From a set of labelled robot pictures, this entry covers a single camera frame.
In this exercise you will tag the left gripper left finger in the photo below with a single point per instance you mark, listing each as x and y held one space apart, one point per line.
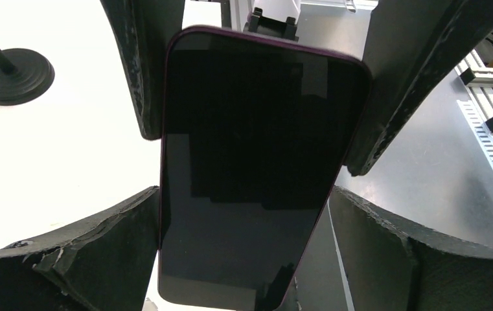
102 262

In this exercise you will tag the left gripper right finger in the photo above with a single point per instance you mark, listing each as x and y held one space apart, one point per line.
392 263

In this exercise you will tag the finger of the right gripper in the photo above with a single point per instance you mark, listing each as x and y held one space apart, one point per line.
143 30
410 47

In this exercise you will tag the purple smartphone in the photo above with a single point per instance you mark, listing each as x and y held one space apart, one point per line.
255 130

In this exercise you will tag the black pole phone stand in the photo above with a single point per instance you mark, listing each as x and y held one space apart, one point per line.
24 76

